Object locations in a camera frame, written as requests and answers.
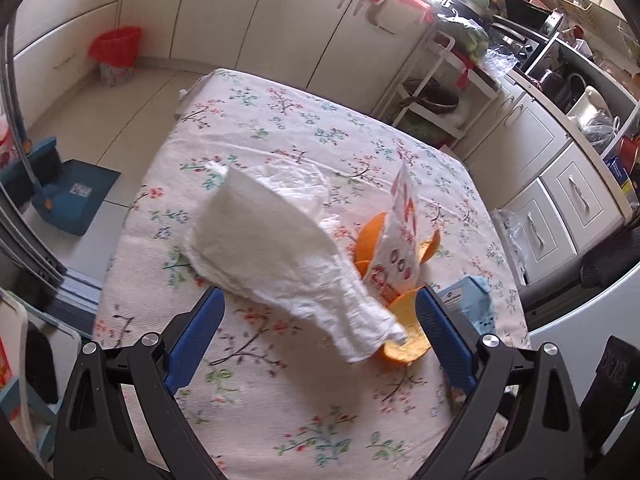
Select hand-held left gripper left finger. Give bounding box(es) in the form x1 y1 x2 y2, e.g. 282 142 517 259
52 287 226 480

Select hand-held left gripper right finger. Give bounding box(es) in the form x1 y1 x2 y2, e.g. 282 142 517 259
415 285 588 480

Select large orange peel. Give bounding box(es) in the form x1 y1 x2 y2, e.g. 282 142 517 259
377 287 433 367

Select blue and white box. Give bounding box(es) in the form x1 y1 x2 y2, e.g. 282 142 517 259
437 275 497 343

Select red and white wrapper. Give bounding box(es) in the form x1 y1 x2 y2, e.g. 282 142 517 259
361 149 426 306

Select white plastic bag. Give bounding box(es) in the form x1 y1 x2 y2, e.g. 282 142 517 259
186 160 408 365

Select floral tablecloth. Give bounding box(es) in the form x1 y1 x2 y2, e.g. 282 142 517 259
92 67 531 480

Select clear plastic bag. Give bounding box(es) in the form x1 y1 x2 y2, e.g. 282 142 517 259
492 207 531 286
482 42 518 73

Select blue dustpan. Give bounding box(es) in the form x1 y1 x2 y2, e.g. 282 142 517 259
31 159 122 237

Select blue carton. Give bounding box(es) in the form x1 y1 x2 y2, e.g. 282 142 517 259
602 155 638 196

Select white kitchen cabinets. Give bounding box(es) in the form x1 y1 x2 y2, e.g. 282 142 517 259
10 0 441 96
452 67 633 286

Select red can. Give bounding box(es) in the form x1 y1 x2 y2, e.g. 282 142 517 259
616 135 640 161

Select metal bowl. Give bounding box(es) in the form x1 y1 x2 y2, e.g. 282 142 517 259
402 79 460 115

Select crinkled plastic bag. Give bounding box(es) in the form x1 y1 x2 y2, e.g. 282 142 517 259
582 112 626 153

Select white trolley rack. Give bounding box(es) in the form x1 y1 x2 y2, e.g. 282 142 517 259
372 27 503 146

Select black pot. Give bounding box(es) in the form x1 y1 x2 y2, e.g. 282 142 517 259
537 67 576 111

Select red white printed bag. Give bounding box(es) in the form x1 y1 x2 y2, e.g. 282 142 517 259
0 115 16 171

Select white jug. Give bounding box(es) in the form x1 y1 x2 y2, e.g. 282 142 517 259
570 85 618 126

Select green vegetables in bag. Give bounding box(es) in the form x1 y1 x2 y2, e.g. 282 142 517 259
440 15 490 56

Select black kitchen appliance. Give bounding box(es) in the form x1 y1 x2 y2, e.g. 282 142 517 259
487 15 546 68

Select patterned bin with red liner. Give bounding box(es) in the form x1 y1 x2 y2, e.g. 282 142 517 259
89 26 142 87

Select white hanging bin red liner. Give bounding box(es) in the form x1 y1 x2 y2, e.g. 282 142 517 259
366 0 435 36

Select blue broom with metal handle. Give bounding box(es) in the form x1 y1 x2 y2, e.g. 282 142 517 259
0 20 66 211

